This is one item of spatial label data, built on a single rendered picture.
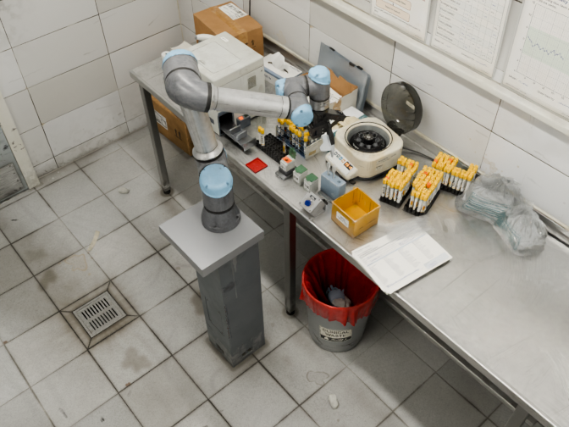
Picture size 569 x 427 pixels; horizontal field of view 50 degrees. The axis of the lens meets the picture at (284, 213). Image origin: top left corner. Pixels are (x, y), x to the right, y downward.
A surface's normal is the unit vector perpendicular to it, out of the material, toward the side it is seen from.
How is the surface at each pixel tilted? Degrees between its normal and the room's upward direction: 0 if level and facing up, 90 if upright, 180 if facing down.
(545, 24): 94
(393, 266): 1
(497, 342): 0
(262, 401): 0
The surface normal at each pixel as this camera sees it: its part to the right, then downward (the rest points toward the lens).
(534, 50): -0.73, 0.56
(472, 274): -0.01, -0.68
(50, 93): 0.66, 0.55
